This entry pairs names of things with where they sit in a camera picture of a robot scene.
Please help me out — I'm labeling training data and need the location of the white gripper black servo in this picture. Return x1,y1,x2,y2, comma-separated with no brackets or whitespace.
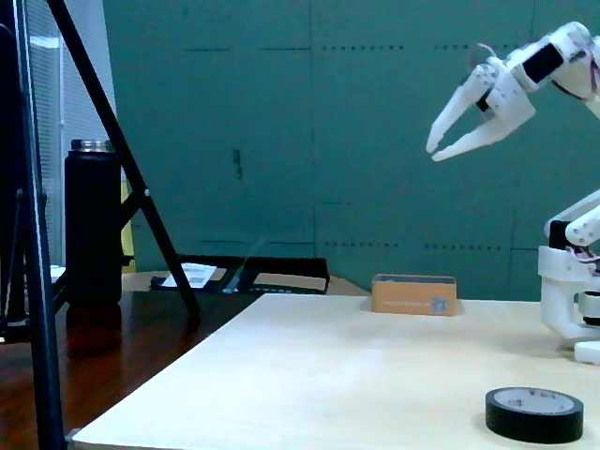
425,34,572,164

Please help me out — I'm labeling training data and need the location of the black tape roll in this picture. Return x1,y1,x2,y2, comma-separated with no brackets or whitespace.
485,386,586,444

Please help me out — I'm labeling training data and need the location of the light wooden board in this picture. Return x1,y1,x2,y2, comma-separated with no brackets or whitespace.
69,292,600,450

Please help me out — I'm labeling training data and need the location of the white printed paper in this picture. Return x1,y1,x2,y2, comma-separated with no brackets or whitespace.
162,262,218,289

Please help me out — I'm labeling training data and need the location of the black insulated bottle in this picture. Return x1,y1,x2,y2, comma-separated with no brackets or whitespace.
64,139,125,308

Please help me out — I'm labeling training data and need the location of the black tripod stand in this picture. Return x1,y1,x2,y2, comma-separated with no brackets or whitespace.
0,0,203,450

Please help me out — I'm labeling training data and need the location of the black flat frame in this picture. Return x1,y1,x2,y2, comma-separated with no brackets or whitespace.
149,255,330,296

